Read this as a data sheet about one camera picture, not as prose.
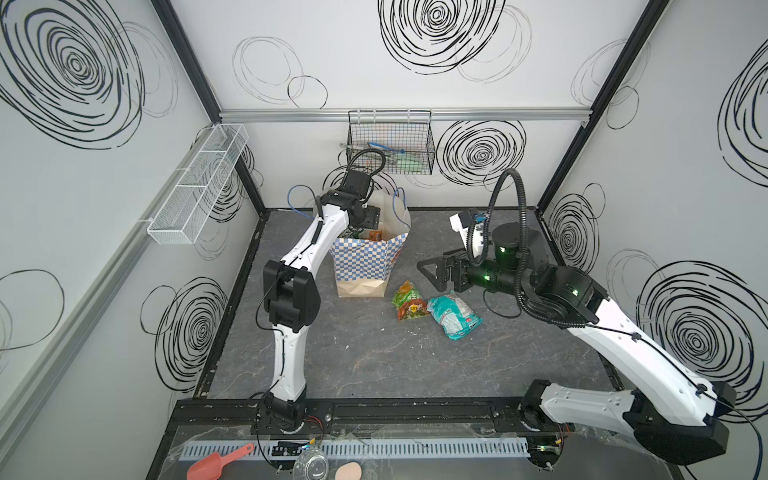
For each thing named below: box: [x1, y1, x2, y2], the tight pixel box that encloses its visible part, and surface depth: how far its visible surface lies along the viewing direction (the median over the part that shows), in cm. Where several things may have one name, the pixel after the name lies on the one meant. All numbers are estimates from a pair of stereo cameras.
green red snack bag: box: [391, 280, 429, 320], surface depth 91 cm
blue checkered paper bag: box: [329, 191, 411, 298], surface depth 86 cm
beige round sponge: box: [335, 462, 362, 480], surface depth 67 cm
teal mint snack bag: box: [426, 290, 484, 341], surface depth 90 cm
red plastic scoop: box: [187, 443, 255, 480], surface depth 67 cm
